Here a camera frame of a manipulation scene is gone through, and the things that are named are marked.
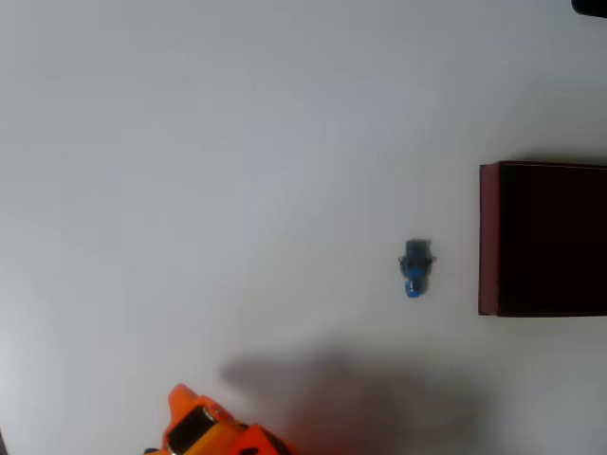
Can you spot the dark red box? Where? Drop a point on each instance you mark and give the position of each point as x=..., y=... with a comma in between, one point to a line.
x=545, y=242

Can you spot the black object at table edge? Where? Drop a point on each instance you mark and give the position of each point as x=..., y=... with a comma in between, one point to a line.
x=590, y=7

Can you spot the small blue toy figure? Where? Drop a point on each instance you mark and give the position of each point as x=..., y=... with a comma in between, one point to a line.
x=416, y=265

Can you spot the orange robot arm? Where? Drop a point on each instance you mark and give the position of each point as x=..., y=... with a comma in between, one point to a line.
x=208, y=433

